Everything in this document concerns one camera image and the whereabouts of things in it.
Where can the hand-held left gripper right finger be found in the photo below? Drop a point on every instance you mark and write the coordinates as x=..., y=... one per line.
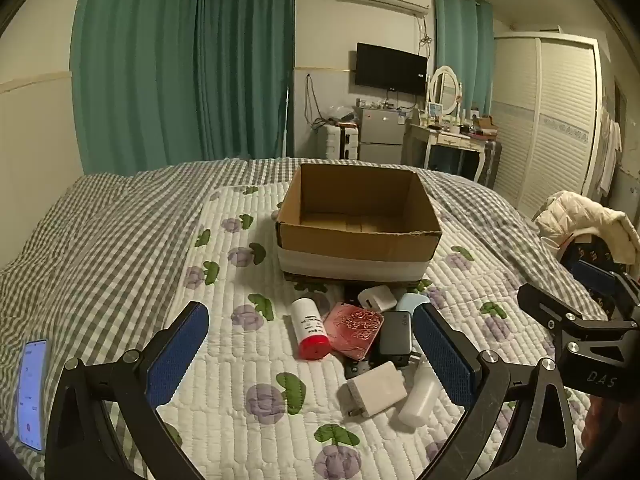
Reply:
x=442, y=355

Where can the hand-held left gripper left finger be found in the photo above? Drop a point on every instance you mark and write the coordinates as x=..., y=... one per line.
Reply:
x=177, y=355

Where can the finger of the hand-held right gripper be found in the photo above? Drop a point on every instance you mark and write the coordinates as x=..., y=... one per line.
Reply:
x=594, y=281
x=547, y=302

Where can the pale blue rounded case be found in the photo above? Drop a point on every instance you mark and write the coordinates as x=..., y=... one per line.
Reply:
x=411, y=302

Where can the large white charger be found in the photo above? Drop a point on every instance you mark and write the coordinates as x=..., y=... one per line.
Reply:
x=377, y=390

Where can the black remote control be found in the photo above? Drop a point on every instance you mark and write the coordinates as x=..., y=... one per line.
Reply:
x=356, y=369

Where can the brown cardboard box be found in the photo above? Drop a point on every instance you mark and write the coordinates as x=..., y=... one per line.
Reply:
x=357, y=255

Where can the person's right forearm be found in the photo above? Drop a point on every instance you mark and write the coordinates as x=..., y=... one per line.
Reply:
x=610, y=440

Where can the black power bank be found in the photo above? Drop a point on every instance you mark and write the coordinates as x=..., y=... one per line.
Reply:
x=396, y=337

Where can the small white plastic bottle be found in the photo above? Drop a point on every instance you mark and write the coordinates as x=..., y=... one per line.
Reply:
x=420, y=400

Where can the white floral quilt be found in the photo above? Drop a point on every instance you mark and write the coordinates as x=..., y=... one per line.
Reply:
x=240, y=340

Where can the white padded jacket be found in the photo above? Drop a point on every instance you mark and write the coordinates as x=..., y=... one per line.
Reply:
x=580, y=217

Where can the small white charger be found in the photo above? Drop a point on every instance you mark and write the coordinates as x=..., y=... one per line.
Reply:
x=377, y=298

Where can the pink embossed case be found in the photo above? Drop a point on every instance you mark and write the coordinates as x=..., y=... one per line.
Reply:
x=352, y=330

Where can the hanging white clothes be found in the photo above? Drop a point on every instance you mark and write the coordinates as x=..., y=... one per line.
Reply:
x=610, y=150

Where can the white bottle with red cap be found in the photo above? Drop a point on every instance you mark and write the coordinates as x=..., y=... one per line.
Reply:
x=310, y=327

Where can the dark suitcase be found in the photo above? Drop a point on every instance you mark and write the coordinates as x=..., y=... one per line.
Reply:
x=492, y=162

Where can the smartphone with lit screen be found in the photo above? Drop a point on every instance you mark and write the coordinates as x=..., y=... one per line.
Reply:
x=31, y=395

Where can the white louvered wardrobe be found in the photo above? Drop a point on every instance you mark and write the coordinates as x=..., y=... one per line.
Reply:
x=550, y=120

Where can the white dressing table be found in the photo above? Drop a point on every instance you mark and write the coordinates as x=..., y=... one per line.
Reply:
x=450, y=140

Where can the small grey fridge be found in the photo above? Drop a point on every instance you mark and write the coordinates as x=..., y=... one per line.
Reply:
x=382, y=132

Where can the white suitcase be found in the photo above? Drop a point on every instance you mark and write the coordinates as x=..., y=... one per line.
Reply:
x=340, y=142

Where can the white oval mirror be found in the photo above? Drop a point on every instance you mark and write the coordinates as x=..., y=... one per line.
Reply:
x=444, y=87

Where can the white pole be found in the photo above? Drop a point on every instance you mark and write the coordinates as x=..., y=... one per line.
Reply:
x=286, y=120

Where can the narrow green curtain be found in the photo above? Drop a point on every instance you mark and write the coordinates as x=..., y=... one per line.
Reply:
x=462, y=45

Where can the wide green curtain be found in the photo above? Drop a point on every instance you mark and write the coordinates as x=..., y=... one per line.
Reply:
x=175, y=70

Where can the black wall television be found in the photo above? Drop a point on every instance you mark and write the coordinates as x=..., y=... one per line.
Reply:
x=390, y=67

